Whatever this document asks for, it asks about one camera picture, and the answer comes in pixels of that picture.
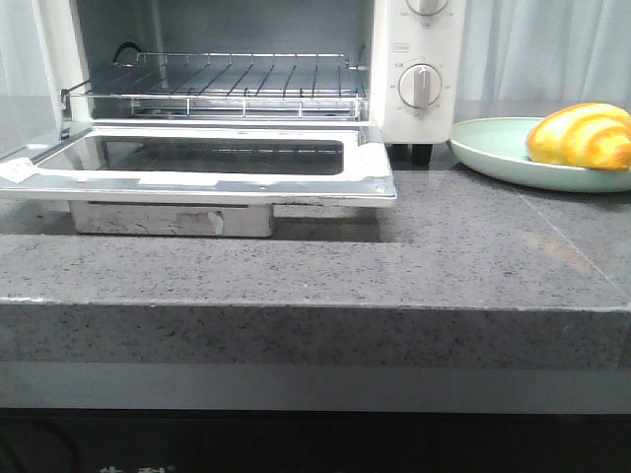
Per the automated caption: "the glass oven door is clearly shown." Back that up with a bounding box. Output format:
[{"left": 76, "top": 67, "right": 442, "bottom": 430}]
[{"left": 1, "top": 121, "right": 396, "bottom": 237}]

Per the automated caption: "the yellow striped bread roll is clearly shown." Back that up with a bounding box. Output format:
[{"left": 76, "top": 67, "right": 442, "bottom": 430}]
[{"left": 526, "top": 102, "right": 630, "bottom": 171}]

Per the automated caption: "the lower oven timer knob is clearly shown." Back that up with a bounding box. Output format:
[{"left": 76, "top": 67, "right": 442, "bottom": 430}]
[{"left": 398, "top": 64, "right": 442, "bottom": 110}]

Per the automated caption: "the white Toshiba toaster oven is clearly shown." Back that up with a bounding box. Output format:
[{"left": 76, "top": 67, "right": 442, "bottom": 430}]
[{"left": 30, "top": 0, "right": 467, "bottom": 166}]

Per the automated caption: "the upper oven control knob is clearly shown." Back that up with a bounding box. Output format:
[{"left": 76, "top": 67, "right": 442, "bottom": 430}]
[{"left": 406, "top": 0, "right": 449, "bottom": 17}]

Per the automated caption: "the light green plate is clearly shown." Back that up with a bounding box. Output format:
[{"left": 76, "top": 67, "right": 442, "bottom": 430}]
[{"left": 449, "top": 117, "right": 630, "bottom": 193}]

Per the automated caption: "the metal wire oven rack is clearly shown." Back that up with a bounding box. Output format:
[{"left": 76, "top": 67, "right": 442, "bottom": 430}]
[{"left": 60, "top": 50, "right": 369, "bottom": 121}]

